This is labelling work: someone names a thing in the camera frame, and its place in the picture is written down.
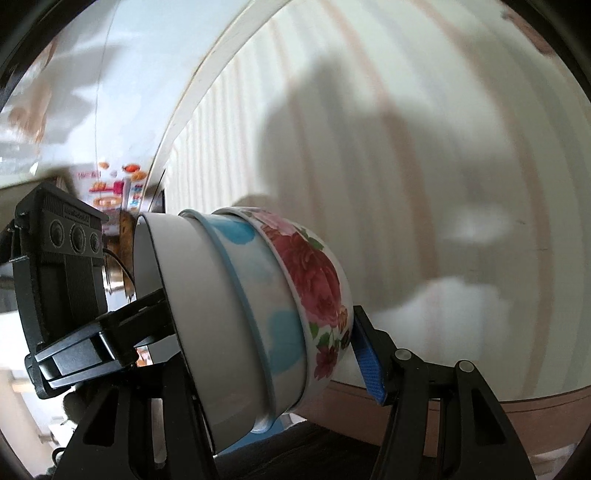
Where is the white bowl dark rim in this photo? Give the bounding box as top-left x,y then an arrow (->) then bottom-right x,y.
133,213 -> 276,452

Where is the plain white bowl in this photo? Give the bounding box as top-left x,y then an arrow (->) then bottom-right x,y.
217,207 -> 353,403

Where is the white bowl blue pattern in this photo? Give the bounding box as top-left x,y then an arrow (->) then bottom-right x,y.
181,209 -> 308,433

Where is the colourful sticker poster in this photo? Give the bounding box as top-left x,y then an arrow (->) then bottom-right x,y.
69,161 -> 147,224

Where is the striped table cloth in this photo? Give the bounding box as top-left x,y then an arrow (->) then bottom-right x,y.
164,1 -> 590,400

